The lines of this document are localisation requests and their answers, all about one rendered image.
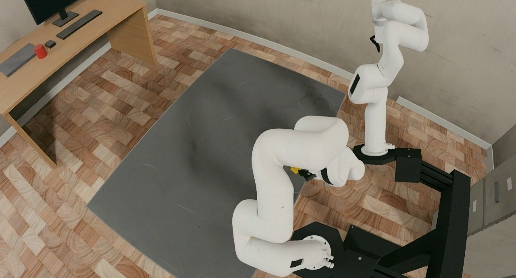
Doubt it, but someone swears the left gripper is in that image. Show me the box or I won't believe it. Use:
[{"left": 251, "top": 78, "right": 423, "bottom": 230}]
[{"left": 298, "top": 170, "right": 321, "bottom": 182}]

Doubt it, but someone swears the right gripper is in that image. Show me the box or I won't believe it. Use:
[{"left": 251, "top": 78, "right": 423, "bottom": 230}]
[{"left": 370, "top": 25, "right": 384, "bottom": 53}]

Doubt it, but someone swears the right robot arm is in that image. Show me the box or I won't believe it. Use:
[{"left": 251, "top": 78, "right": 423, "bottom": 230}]
[{"left": 348, "top": 0, "right": 429, "bottom": 156}]

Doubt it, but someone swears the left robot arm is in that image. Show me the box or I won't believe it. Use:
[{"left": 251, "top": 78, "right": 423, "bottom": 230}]
[{"left": 232, "top": 116, "right": 364, "bottom": 277}]

